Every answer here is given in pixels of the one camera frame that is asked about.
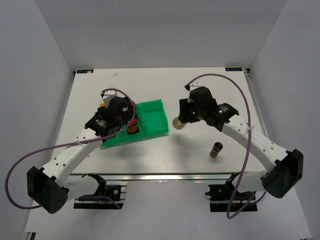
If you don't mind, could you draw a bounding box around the pink-cap spice shaker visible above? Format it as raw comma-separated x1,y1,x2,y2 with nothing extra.
172,117,187,130

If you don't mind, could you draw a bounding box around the yellow-cap brown sauce bottle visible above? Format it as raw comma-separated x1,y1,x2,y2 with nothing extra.
97,102,106,111

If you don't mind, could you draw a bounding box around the red-lid sauce jar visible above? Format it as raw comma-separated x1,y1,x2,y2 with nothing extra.
126,118,140,135

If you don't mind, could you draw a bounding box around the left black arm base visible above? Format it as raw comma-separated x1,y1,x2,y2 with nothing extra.
73,173,126,210

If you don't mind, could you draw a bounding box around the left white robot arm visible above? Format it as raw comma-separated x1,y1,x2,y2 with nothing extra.
27,96,135,214

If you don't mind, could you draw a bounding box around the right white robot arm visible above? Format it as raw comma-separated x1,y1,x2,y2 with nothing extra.
178,86,304,200

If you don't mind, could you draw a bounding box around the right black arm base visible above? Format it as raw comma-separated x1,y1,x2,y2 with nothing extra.
203,183,258,213

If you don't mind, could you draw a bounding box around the green three-compartment plastic tray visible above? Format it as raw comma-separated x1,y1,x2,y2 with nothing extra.
101,99,169,148

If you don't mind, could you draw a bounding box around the black-cap pepper grinder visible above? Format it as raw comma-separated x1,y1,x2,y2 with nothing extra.
209,142,223,159

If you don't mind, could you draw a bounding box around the right blue table label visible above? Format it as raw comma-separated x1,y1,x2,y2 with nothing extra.
225,67,243,72

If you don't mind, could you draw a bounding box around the blue table label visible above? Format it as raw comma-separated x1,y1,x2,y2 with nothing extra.
76,69,94,74
225,67,243,72

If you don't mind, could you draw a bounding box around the left blue table label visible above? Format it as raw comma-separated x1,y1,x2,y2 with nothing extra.
76,69,94,74

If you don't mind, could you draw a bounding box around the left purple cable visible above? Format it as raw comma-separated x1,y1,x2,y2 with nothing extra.
4,87,137,210

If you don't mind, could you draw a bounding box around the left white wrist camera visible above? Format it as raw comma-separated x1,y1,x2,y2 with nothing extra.
100,87,118,106

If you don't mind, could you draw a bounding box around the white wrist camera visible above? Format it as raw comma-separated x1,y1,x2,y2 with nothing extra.
184,82,201,103
100,87,118,106

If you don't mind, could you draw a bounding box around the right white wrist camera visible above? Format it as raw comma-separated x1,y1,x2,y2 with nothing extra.
184,82,201,103

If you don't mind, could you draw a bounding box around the aluminium front rail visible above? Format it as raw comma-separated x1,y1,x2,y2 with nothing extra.
69,172,241,183

